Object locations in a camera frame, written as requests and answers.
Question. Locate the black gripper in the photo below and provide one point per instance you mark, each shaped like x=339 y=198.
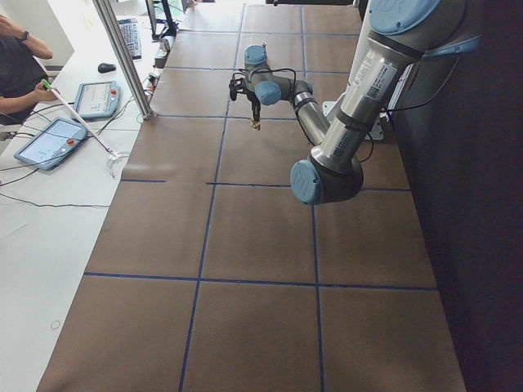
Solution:
x=255 y=109

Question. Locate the brass PPR valve white ends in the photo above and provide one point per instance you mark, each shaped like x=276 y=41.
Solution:
x=256 y=125

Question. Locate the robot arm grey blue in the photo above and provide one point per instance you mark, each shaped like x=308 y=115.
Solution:
x=396 y=34

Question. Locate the black monitor stand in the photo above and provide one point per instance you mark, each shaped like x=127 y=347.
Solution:
x=161 y=22

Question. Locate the black keyboard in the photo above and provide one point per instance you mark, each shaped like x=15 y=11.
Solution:
x=131 y=36

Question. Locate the far teach pendant tablet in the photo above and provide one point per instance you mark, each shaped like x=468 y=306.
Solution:
x=97 y=100

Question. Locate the teach pendant tablet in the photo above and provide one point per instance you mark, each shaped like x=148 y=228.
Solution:
x=97 y=100
x=53 y=145

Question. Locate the black computer mouse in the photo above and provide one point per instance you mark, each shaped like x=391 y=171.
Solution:
x=104 y=68

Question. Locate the brown paper table mat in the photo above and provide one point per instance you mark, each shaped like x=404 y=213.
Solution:
x=208 y=275

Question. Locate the near teach pendant tablet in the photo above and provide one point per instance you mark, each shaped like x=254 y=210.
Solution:
x=53 y=145

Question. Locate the seated person dark shirt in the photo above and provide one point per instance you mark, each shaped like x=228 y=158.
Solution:
x=21 y=74

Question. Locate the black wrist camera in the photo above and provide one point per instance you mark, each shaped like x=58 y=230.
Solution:
x=236 y=86

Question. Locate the aluminium profile post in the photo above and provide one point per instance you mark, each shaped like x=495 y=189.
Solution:
x=108 y=19

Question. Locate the white reach stick green handle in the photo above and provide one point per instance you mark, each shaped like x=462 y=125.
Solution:
x=113 y=154

